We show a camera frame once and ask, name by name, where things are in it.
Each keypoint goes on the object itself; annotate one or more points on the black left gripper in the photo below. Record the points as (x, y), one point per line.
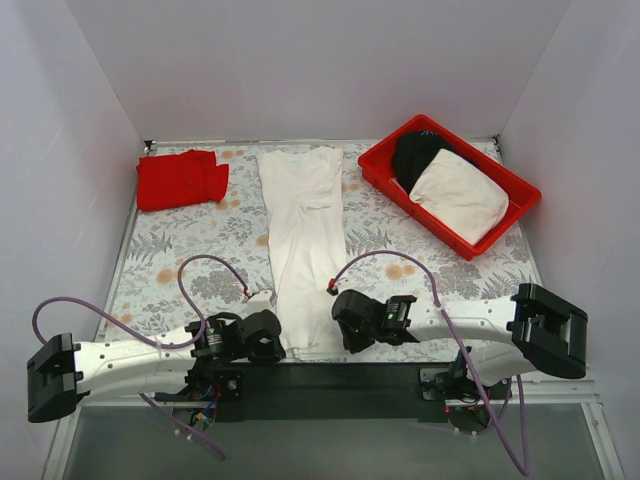
(265, 338)

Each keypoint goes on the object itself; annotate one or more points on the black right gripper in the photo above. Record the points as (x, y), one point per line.
(351, 319)

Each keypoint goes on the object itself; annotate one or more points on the white t shirt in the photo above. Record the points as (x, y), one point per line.
(302, 194)

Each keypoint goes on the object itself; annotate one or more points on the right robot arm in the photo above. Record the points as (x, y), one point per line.
(531, 330)

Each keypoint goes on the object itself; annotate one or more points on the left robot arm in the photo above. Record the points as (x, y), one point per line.
(64, 374)

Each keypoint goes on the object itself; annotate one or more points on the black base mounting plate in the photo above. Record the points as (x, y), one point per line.
(327, 391)

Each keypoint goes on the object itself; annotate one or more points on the red plastic bin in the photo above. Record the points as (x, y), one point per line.
(376, 169)

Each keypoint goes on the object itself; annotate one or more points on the cream folded t shirt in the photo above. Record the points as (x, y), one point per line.
(460, 196)

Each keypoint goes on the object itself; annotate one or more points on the black t shirt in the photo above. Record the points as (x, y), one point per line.
(425, 159)

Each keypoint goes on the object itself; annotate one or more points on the red folded t shirt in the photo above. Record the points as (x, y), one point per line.
(179, 180)

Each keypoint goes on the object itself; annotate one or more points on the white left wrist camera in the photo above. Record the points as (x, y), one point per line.
(261, 299)

